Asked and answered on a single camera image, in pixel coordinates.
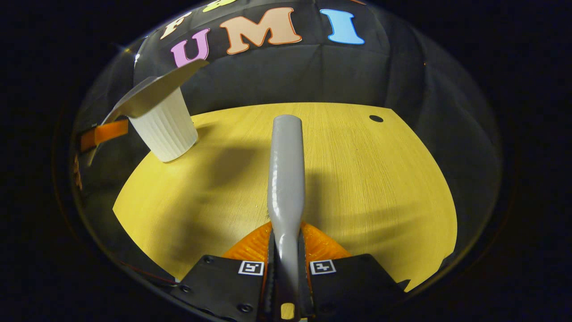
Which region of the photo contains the white ribbed garbage bin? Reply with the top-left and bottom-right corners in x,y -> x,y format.
128,87 -> 198,162

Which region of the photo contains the black backdrop cloth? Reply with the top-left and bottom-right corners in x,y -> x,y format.
69,0 -> 503,287

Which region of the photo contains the small grey broom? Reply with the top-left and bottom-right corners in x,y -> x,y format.
267,114 -> 306,309

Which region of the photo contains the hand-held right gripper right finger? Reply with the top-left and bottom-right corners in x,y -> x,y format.
298,221 -> 410,320

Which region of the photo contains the wooden desktop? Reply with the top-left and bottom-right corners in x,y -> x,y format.
113,102 -> 458,292

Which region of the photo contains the grey dustpan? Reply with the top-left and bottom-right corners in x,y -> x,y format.
87,59 -> 209,167

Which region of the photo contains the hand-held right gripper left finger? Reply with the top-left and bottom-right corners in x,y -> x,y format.
172,221 -> 275,322

